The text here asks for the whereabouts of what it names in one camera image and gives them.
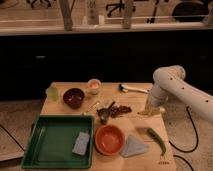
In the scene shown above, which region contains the metal measuring cup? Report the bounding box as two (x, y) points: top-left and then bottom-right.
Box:
(98, 102), (115, 124)

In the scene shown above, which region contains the orange red bowl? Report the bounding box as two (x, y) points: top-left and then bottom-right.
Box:
(94, 125), (125, 156)

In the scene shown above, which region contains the small white cup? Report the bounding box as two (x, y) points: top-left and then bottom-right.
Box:
(87, 79), (101, 95)

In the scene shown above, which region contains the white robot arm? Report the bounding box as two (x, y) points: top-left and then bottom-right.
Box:
(148, 65), (213, 125)

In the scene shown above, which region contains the black power cable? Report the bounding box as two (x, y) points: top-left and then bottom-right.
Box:
(168, 106), (200, 171)

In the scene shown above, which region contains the small wooden stick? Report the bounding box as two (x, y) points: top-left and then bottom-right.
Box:
(85, 101), (100, 113)

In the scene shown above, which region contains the green plastic tray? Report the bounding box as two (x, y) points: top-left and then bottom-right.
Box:
(21, 115), (94, 169)

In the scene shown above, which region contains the green chili pepper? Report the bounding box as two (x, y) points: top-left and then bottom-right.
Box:
(147, 128), (166, 156)

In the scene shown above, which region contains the dark maroon bowl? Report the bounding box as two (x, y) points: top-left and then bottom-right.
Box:
(63, 88), (85, 109)

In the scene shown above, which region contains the yellow banana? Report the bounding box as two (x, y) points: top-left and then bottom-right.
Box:
(139, 107), (166, 116)

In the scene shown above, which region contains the grey folded cloth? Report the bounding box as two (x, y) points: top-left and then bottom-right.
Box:
(120, 135), (149, 158)

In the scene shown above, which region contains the blue sponge in tray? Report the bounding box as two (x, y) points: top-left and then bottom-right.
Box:
(72, 132), (90, 156)

